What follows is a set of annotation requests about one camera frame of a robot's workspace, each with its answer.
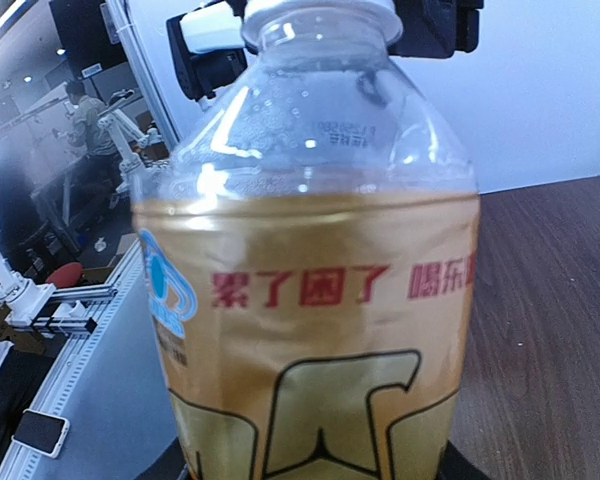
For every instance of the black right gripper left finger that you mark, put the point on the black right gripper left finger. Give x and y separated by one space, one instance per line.
170 465

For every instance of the front aluminium frame rail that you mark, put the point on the front aluminium frame rail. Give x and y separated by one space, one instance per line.
96 383

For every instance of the person in background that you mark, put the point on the person in background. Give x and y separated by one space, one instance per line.
87 133

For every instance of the white smartphone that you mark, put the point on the white smartphone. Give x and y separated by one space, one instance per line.
41 432

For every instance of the left aluminium frame post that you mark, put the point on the left aluminium frame post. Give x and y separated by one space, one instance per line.
139 64

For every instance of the large gold label drink bottle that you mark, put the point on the large gold label drink bottle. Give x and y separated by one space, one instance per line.
305 260

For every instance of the red round object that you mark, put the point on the red round object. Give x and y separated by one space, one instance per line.
67 276

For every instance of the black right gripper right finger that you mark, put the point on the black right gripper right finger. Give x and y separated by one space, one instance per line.
486 461

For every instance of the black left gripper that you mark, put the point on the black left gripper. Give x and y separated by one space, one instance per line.
431 30

